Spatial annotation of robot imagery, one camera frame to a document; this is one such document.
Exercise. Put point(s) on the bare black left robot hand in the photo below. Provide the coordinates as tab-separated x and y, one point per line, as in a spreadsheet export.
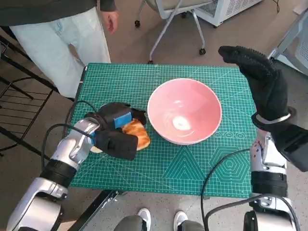
108	113

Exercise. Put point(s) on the pink bowl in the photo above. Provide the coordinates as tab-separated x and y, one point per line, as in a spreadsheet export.
185	101

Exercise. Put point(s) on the green cutting mat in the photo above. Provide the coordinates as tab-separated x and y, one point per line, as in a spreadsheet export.
144	173

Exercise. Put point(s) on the person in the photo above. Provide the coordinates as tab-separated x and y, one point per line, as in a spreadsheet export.
60	43

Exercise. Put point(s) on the round toy bread bun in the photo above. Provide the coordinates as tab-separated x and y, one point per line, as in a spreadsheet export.
96	150

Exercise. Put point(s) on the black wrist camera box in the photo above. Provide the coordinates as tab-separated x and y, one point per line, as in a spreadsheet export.
293	146
115	144

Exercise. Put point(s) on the grey office chair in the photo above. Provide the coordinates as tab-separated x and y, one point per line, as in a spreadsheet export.
173	6

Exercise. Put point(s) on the white grilled appliance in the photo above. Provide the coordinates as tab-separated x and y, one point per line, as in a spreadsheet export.
228	9

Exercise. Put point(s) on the long toy bread loaf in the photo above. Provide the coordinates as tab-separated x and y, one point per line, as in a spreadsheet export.
139	134

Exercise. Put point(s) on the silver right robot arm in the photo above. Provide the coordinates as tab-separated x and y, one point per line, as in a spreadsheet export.
269	156

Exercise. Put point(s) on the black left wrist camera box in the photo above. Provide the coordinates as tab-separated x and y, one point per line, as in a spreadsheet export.
115	144

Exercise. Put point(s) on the person's foot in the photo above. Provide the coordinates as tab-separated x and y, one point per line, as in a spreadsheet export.
144	216
180	217

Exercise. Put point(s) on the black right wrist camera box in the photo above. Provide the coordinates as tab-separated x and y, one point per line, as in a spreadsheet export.
293	146

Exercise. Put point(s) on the person's hand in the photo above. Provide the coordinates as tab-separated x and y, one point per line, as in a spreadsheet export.
110	20

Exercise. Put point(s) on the white metal cart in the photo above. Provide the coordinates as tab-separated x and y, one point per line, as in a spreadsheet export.
300	45

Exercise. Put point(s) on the person's leg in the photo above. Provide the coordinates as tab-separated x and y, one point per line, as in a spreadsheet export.
130	223
191	226

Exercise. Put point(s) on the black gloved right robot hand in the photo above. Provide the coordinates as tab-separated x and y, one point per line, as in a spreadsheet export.
267	91

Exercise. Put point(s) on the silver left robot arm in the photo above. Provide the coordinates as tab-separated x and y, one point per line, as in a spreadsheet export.
67	146

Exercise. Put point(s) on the black metal table frame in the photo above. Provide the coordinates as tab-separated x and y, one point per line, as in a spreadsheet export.
96	207

